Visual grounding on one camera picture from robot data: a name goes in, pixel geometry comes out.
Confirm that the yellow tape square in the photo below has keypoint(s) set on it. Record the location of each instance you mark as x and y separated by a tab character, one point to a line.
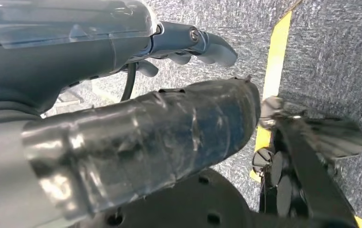
276	56

